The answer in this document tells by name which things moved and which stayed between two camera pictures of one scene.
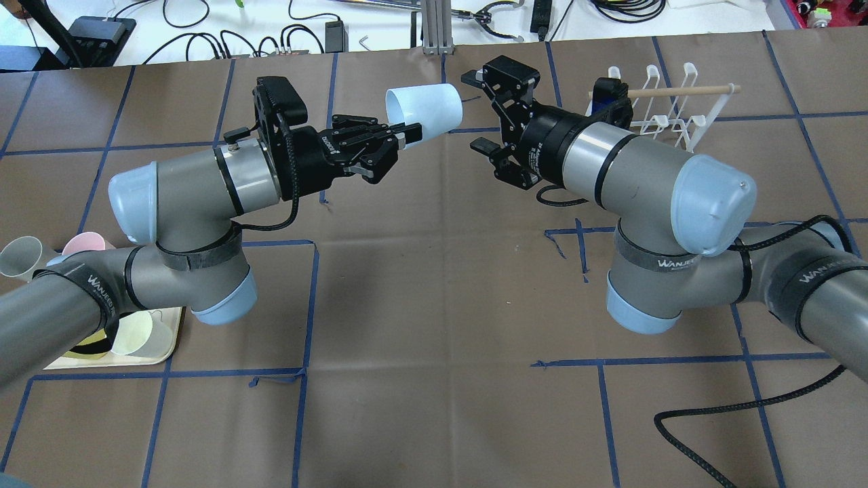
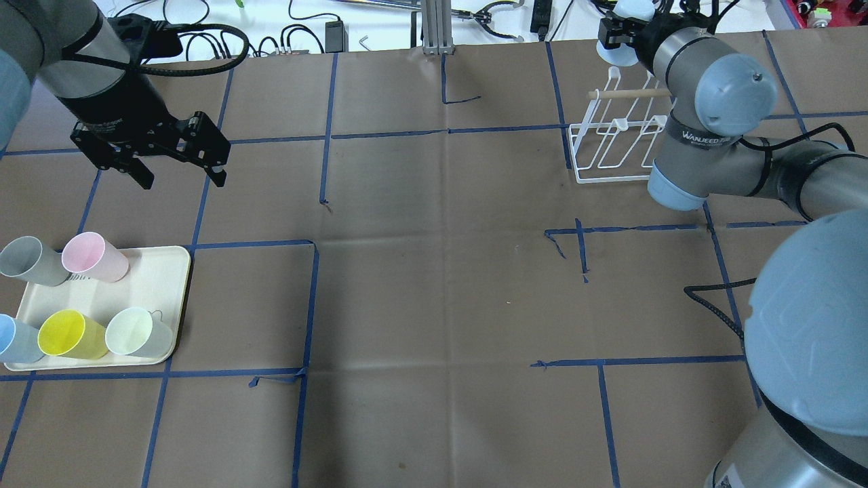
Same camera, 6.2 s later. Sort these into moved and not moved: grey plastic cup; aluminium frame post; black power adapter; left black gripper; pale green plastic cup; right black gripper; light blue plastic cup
Moved: light blue plastic cup; right black gripper; left black gripper
Not moved: aluminium frame post; black power adapter; pale green plastic cup; grey plastic cup
